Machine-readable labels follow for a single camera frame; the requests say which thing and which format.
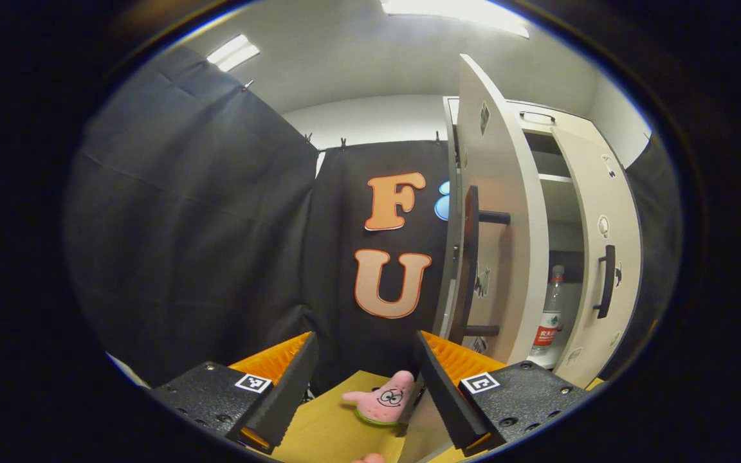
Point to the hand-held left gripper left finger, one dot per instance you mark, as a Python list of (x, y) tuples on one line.
[(287, 392)]

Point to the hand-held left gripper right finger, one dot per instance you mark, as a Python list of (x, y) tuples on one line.
[(444, 392)]

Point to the clear water bottle red label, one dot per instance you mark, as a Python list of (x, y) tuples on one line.
[(552, 308)]

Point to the white cabinet door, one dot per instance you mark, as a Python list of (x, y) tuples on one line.
[(602, 193), (512, 167)]

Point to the pink starfish plush toy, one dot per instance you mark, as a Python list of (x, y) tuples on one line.
[(383, 399)]

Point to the white cabinet shelf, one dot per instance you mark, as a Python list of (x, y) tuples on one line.
[(556, 178), (541, 362)]

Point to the black backdrop cloth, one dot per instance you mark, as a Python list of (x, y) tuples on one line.
[(184, 225)]

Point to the white cabinet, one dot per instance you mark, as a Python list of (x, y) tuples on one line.
[(570, 212)]

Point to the white cabinet drawer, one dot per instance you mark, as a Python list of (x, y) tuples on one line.
[(570, 122)]

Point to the ceiling light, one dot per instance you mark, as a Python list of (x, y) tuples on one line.
[(232, 53)]

